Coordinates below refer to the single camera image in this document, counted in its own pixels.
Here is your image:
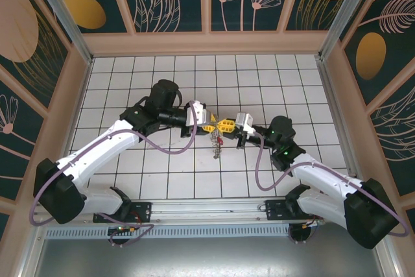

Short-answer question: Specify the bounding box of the silver keyring chain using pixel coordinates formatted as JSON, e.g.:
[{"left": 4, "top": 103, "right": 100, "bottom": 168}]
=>
[{"left": 209, "top": 129, "right": 225, "bottom": 160}]

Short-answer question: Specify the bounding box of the orange oval pink fern panel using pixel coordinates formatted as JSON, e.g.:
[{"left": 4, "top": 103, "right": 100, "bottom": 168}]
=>
[{"left": 338, "top": 0, "right": 415, "bottom": 106}]

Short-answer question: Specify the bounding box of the grey sheet metal panel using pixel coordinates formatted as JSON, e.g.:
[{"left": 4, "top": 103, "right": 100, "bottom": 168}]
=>
[{"left": 19, "top": 237, "right": 399, "bottom": 277}]

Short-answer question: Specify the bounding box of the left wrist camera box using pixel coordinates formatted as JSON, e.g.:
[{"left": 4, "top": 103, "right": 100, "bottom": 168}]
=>
[{"left": 187, "top": 99, "right": 209, "bottom": 127}]

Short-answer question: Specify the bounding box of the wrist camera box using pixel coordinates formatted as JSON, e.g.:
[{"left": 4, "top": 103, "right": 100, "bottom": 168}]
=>
[
  {"left": 235, "top": 112, "right": 256, "bottom": 136},
  {"left": 187, "top": 99, "right": 209, "bottom": 127}
]

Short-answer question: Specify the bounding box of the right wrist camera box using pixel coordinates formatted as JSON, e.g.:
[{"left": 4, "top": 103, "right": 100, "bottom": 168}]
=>
[{"left": 235, "top": 112, "right": 256, "bottom": 136}]

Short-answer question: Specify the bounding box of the aluminium side rail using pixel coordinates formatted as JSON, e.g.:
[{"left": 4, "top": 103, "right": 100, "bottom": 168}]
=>
[{"left": 316, "top": 58, "right": 369, "bottom": 199}]

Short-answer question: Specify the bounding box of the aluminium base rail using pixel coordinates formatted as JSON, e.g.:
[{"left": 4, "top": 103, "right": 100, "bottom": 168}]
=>
[{"left": 32, "top": 199, "right": 385, "bottom": 226}]

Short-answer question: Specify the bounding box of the slotted grey cable duct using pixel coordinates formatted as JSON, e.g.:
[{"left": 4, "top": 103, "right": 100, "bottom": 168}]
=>
[{"left": 45, "top": 226, "right": 294, "bottom": 239}]

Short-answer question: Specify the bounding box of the black round cable port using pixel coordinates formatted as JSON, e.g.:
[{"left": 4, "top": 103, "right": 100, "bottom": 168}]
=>
[
  {"left": 108, "top": 234, "right": 130, "bottom": 248},
  {"left": 288, "top": 224, "right": 309, "bottom": 245}
]

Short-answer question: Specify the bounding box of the pink leaf outline wall panel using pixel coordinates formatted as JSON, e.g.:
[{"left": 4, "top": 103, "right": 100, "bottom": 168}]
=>
[{"left": 369, "top": 90, "right": 415, "bottom": 197}]

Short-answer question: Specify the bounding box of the orange oval wall panel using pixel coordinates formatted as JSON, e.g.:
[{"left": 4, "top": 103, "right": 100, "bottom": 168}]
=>
[{"left": 53, "top": 0, "right": 129, "bottom": 34}]

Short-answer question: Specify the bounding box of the aluminium corner post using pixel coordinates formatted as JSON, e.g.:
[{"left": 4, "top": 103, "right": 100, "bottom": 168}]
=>
[
  {"left": 318, "top": 0, "right": 379, "bottom": 61},
  {"left": 34, "top": 0, "right": 95, "bottom": 64}
]

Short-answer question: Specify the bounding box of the dark teal framed wall panel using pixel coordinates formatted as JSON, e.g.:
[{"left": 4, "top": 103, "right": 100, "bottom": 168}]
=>
[{"left": 0, "top": 212, "right": 10, "bottom": 237}]

